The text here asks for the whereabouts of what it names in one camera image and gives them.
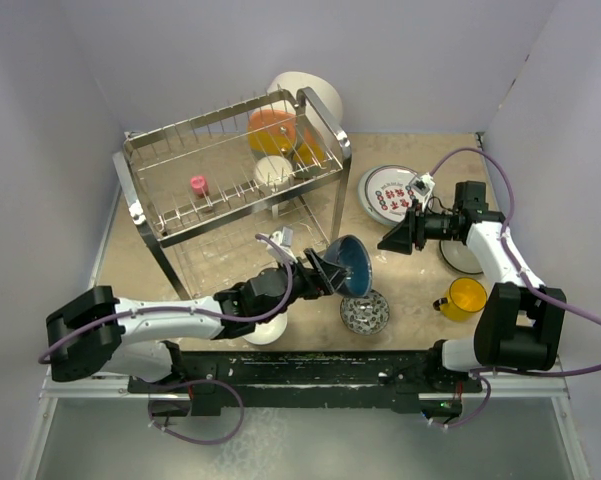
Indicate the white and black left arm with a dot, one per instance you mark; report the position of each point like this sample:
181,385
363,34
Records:
100,332

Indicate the large cream bowl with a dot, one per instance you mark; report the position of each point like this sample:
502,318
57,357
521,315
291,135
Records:
292,81

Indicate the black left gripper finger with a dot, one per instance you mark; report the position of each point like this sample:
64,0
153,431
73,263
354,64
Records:
335,279
325,269

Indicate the cream mug in rack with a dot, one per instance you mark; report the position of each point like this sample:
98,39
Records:
273,173

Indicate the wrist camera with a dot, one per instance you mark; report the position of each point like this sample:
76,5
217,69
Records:
422,187
283,239

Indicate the plain white bowl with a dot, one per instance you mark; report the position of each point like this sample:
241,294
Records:
269,332

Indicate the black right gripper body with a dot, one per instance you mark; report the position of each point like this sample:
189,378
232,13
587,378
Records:
439,226

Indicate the yellow translucent mug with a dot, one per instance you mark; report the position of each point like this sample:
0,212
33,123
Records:
464,298

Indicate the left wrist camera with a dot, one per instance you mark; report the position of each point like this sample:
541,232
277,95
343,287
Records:
283,239

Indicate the black white patterned bowl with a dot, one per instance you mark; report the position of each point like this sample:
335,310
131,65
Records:
367,315

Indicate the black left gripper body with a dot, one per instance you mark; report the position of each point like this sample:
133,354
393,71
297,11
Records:
303,285

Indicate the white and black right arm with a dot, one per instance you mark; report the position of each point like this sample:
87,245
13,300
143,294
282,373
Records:
516,329

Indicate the yellow plastic dish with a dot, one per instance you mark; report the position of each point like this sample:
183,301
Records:
308,151

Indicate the dark blue ceramic bowl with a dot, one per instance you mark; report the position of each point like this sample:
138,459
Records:
349,251

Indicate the pink plastic cup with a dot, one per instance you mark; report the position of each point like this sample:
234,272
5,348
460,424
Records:
199,186

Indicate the stainless steel dish rack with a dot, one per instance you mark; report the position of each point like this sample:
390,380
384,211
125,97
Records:
202,245

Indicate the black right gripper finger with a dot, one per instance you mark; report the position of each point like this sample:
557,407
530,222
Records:
401,244
407,226

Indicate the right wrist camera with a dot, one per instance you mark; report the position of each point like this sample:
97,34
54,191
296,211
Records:
422,187

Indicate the white plate with red characters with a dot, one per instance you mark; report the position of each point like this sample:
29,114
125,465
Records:
386,192

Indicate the grey green small plate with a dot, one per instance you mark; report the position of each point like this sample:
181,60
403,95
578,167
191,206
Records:
459,257

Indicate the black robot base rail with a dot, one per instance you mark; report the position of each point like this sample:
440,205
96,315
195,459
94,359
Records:
402,381

